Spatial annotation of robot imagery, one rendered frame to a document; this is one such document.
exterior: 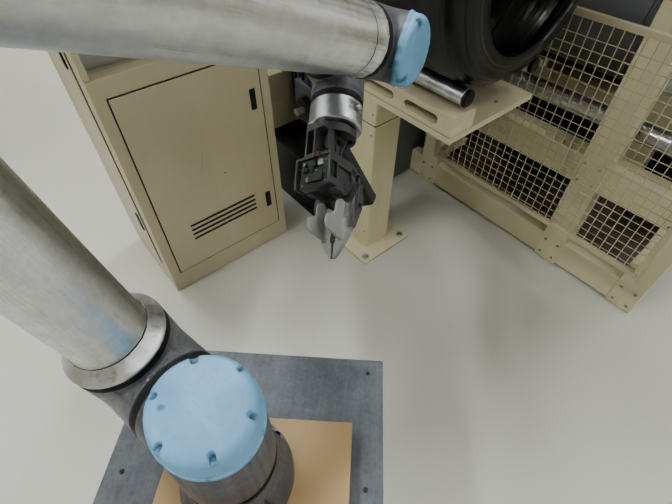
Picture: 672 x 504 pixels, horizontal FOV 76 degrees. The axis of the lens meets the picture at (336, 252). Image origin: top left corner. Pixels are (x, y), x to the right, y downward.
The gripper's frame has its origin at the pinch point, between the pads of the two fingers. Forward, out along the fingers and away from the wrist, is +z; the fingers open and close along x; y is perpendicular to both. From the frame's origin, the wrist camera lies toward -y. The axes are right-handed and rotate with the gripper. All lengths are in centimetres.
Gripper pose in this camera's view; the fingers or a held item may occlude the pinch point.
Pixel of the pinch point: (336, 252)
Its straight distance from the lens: 68.4
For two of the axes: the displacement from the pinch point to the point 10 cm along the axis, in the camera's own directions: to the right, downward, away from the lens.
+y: -6.1, -2.4, -7.6
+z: -0.6, 9.6, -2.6
